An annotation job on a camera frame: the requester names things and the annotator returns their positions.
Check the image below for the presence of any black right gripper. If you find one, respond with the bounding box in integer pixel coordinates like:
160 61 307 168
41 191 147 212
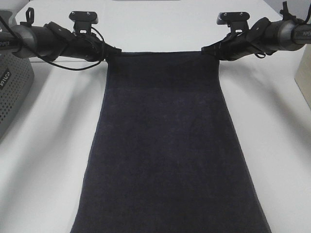
201 17 276 61

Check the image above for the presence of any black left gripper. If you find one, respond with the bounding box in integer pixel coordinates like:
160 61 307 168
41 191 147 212
44 22 122 61

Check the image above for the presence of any dark navy towel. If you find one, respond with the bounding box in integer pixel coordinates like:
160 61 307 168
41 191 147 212
71 51 271 233

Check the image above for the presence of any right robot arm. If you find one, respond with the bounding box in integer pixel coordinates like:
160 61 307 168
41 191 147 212
201 17 311 61

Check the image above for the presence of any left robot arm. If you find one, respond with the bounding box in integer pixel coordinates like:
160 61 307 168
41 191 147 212
0 22 121 62

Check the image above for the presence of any beige box at right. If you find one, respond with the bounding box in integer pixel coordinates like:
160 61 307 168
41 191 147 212
295 45 311 108

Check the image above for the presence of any grey perforated plastic basket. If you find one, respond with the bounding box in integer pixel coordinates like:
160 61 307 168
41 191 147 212
0 23 34 137

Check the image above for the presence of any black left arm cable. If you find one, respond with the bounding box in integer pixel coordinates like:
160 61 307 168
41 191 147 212
0 7 109 72

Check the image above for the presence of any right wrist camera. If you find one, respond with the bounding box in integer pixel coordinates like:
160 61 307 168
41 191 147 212
216 12 250 33

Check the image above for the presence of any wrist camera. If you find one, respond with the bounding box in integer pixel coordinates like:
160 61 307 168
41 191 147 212
216 12 250 33
69 11 98 35

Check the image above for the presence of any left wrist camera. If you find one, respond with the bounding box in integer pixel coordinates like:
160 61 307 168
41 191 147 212
69 11 98 35

